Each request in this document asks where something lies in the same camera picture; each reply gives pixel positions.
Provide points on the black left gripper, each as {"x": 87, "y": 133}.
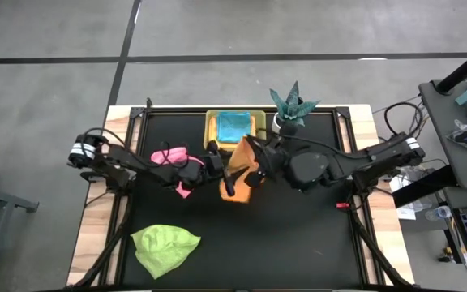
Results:
{"x": 213, "y": 166}

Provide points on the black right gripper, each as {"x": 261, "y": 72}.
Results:
{"x": 274, "y": 158}

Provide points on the blue microfiber towel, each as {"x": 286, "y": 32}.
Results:
{"x": 233, "y": 127}

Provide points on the pink microfiber towel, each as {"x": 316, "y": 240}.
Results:
{"x": 168, "y": 155}

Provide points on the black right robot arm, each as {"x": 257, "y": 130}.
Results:
{"x": 359, "y": 160}

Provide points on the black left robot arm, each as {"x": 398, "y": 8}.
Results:
{"x": 136, "y": 166}

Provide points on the green microfiber towel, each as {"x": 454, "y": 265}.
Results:
{"x": 160, "y": 249}

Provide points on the yellow-green plastic bin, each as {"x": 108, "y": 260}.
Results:
{"x": 261, "y": 121}

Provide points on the potted plant in white pot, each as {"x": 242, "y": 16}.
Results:
{"x": 294, "y": 107}

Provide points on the black table mat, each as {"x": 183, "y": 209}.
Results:
{"x": 233, "y": 267}

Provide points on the small red clip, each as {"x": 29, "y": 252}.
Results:
{"x": 342, "y": 205}

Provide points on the clear plastic bottle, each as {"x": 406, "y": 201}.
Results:
{"x": 440, "y": 212}

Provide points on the grey side desk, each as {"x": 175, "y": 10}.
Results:
{"x": 452, "y": 162}

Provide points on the teal foam block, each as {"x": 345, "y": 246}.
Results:
{"x": 466, "y": 96}

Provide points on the small yellow black tool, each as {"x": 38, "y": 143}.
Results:
{"x": 446, "y": 255}

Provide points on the black pole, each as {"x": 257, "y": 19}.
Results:
{"x": 464, "y": 69}

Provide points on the black aluminium table frame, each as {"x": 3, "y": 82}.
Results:
{"x": 137, "y": 111}

